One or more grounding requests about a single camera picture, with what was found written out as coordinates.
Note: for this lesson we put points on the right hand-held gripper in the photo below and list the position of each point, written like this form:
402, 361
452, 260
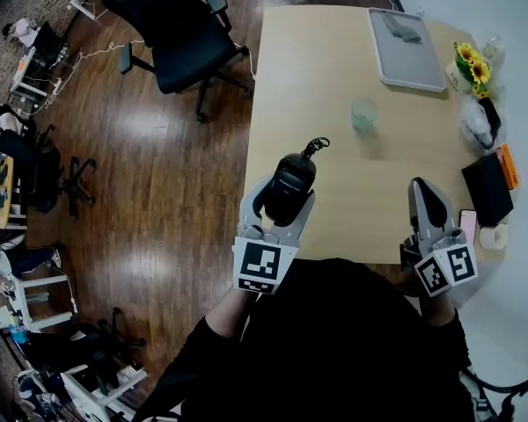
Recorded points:
446, 266

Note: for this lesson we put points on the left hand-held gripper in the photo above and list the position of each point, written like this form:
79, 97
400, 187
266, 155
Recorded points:
258, 259

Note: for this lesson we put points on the person's left forearm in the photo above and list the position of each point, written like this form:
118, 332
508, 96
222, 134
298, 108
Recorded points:
231, 312

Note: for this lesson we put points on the person's right forearm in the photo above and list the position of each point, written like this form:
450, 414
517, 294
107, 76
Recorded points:
437, 310

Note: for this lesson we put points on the light wooden desk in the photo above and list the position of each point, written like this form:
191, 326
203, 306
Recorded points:
317, 82

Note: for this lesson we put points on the pink smartphone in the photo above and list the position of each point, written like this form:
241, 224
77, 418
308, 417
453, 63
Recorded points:
468, 229

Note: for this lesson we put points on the black box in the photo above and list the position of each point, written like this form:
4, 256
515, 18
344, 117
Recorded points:
488, 189

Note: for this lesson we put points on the white tape roll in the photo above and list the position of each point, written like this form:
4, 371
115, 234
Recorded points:
494, 236

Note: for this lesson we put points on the orange box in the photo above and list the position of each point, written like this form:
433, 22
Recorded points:
509, 167

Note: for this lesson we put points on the clear plastic bag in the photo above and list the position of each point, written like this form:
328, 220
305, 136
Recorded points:
477, 125

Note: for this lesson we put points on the clear green glass cup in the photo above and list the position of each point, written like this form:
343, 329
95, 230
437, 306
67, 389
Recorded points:
364, 114

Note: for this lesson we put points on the person's black clothed torso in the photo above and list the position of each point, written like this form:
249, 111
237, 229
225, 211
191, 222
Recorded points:
334, 345

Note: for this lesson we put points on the sunflower bouquet in white pot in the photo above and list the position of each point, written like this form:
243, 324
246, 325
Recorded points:
473, 66

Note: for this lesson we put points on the grey tray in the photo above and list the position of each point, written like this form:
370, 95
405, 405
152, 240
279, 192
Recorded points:
407, 60

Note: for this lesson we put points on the clear drinking glass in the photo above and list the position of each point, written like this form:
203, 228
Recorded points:
493, 47

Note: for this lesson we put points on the dark grey cloth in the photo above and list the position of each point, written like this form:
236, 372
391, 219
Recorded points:
400, 26

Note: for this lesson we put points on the black office chair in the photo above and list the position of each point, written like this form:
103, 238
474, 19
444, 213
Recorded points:
182, 38

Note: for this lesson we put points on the black star-base chair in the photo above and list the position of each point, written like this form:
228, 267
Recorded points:
101, 350

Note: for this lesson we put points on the black swivel chair with clothes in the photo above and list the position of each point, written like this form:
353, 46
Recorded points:
31, 165

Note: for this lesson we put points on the white stool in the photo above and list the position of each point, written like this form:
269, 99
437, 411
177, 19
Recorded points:
39, 299

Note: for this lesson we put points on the white side table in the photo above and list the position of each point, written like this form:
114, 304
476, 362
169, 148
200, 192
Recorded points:
28, 75

